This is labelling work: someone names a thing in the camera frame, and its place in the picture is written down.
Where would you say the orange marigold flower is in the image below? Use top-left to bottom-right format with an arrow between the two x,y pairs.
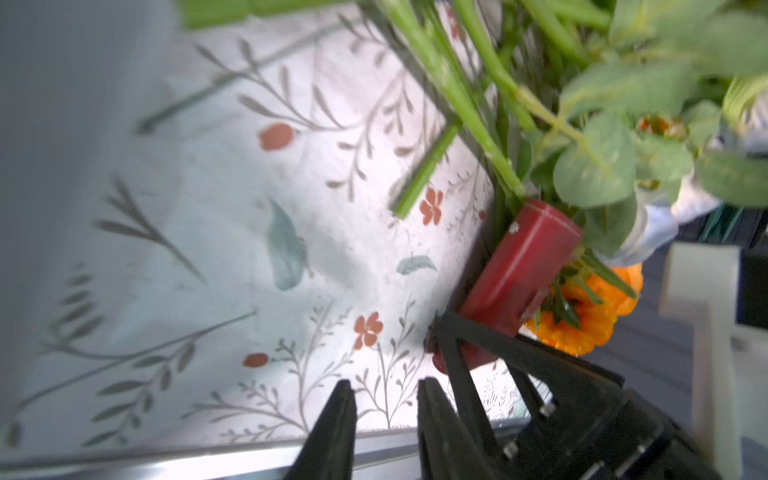
525,264 -> 644,357

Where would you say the pile of flowers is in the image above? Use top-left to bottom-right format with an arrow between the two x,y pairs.
173,0 -> 768,268

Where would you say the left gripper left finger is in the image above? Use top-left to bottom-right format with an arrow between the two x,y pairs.
284,380 -> 357,480

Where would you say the floral table mat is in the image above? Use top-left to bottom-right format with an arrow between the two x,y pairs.
1,1 -> 495,462

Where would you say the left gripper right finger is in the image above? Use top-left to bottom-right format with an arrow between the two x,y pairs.
417,378 -> 496,480

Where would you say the red notebook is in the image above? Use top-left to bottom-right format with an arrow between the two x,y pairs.
444,200 -> 583,370

